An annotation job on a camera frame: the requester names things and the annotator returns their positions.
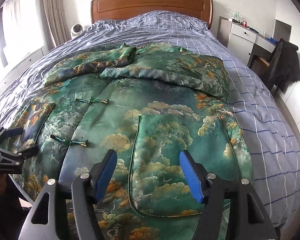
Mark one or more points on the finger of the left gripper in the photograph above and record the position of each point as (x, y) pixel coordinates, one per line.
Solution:
(6, 133)
(21, 155)

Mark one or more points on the white round fan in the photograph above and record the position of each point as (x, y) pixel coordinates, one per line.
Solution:
(76, 30)

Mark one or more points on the red can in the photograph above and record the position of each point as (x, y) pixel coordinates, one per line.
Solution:
(244, 24)

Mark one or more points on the green patterned silk jacket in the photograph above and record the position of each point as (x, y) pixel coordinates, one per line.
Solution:
(148, 104)

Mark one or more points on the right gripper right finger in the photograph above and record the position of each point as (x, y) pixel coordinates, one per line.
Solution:
(206, 188)

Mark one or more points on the wooden headboard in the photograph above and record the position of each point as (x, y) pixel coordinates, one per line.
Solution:
(125, 9)

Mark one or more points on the blue checked duvet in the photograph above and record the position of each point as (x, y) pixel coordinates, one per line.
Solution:
(273, 147)

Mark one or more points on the white window cabinet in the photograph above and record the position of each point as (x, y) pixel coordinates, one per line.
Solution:
(17, 66)

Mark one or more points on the beige curtain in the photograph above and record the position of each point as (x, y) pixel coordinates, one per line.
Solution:
(56, 21)

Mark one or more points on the white grey desk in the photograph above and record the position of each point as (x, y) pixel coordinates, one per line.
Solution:
(243, 43)

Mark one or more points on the wooden chair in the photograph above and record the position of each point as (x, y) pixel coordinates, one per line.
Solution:
(259, 65)

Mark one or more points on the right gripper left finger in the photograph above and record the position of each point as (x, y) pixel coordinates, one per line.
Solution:
(88, 189)

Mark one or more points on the black coat on chair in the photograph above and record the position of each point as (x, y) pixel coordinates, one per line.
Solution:
(284, 67)

